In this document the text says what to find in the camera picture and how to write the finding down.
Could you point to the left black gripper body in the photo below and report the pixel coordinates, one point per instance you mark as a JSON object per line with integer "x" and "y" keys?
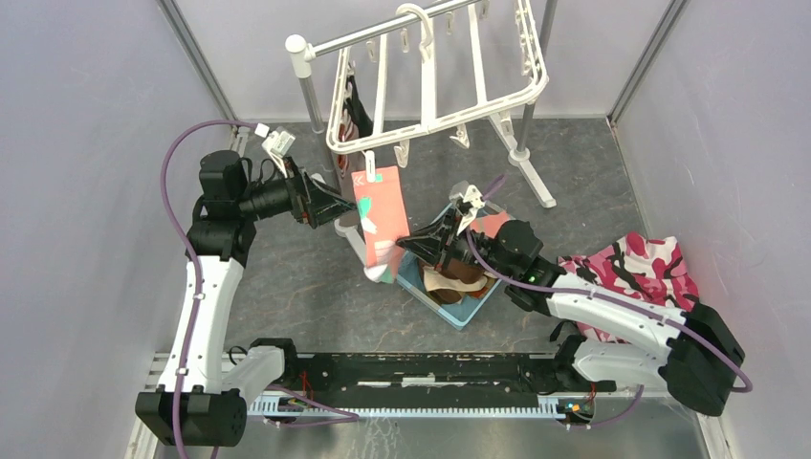
{"x": 304, "y": 207}

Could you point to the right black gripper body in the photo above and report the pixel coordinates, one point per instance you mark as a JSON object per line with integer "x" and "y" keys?
{"x": 472, "y": 248}

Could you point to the salmon pink sock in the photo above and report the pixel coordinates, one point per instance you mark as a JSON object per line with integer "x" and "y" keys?
{"x": 489, "y": 224}
{"x": 383, "y": 216}

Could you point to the grey sock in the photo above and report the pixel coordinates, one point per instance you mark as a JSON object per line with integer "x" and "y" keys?
{"x": 347, "y": 128}

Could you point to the black sock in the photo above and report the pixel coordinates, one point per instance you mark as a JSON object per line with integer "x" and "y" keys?
{"x": 357, "y": 111}

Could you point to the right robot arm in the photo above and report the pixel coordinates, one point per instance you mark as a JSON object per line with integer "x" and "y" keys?
{"x": 692, "y": 354}

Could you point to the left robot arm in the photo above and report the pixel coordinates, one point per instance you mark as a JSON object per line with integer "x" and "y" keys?
{"x": 197, "y": 403}

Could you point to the light blue plastic basket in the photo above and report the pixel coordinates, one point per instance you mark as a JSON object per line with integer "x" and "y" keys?
{"x": 459, "y": 315}

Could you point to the white sock drying rack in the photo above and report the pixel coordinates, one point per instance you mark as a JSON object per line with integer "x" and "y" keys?
{"x": 509, "y": 115}

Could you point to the pink camouflage cloth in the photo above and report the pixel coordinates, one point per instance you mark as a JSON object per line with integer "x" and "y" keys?
{"x": 653, "y": 270}

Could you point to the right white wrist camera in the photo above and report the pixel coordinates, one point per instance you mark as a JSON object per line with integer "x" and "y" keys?
{"x": 468, "y": 200}

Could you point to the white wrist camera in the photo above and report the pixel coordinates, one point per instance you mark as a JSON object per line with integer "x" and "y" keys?
{"x": 468, "y": 200}
{"x": 275, "y": 143}

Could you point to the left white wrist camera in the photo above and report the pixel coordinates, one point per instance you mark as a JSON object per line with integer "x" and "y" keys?
{"x": 275, "y": 143}

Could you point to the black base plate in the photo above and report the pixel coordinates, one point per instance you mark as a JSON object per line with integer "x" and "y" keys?
{"x": 438, "y": 380}

